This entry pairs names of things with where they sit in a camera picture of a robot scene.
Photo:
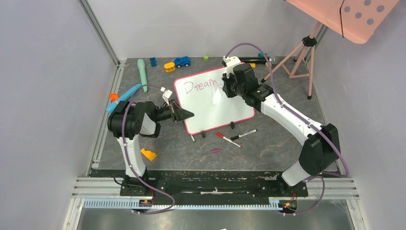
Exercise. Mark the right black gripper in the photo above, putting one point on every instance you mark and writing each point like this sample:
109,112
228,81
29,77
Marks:
226,84

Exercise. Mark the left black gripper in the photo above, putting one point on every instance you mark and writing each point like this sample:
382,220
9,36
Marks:
177,113

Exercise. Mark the pink framed whiteboard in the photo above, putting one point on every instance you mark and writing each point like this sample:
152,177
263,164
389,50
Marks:
202,94

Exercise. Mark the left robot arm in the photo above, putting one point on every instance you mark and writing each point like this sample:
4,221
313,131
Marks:
130,121

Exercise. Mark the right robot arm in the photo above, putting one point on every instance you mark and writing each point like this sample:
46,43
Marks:
320,144

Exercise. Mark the red whiteboard marker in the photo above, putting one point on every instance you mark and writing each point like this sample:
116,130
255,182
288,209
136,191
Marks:
227,139

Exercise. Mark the yellow oval toy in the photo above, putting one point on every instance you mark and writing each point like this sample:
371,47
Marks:
169,67

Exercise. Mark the orange wedge block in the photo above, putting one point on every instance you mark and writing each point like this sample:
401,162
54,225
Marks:
149,154

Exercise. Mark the black rainbow marker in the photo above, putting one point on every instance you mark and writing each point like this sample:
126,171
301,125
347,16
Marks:
244,134

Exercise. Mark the blue toy car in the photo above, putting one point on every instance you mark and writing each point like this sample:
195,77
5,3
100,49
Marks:
182,62

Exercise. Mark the mint green toy stick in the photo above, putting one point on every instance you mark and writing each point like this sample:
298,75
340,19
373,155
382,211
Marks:
143,75

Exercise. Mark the dark blue block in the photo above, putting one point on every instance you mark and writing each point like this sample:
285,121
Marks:
153,62

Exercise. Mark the pink tripod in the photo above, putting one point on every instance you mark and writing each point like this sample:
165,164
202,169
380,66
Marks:
308,43

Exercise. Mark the orange small toy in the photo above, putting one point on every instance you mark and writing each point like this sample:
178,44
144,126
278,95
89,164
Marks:
114,97

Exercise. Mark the blue toy crayon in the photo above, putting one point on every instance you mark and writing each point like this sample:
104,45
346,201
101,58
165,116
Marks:
125,96

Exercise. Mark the pink perforated panel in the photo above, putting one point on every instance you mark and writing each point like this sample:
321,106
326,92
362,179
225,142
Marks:
355,20

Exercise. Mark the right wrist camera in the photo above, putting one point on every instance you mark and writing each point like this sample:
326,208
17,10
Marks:
230,63

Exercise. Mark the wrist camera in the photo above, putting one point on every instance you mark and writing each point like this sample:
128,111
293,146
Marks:
166,94
230,63

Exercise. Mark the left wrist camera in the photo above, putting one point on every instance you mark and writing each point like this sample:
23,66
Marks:
166,94

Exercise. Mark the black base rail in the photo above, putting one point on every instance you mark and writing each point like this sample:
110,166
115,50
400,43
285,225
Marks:
206,187

